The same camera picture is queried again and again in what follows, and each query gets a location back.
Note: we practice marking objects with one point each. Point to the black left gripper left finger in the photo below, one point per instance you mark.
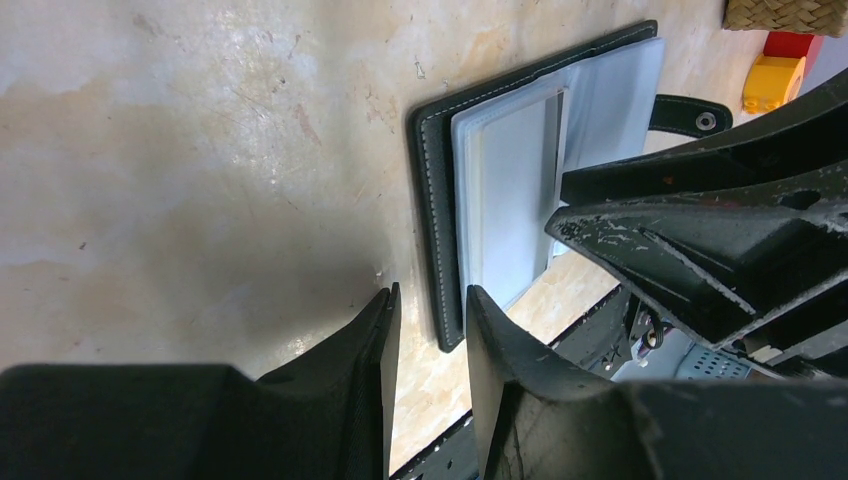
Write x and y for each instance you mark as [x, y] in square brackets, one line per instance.
[327, 414]

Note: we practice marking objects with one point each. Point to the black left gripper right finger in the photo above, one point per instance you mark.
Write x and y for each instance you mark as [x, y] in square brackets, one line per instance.
[737, 429]

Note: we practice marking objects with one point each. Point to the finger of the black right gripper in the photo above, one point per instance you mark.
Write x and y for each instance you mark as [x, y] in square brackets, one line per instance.
[807, 134]
[723, 264]

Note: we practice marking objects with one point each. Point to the black leather card holder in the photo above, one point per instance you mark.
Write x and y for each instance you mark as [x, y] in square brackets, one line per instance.
[489, 159]

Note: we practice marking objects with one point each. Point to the red yellow emergency stop button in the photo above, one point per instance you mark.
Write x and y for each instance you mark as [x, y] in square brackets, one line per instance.
[778, 73]

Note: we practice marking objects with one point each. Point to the woven wicker divided tray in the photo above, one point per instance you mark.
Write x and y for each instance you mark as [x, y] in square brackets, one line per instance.
[815, 17]

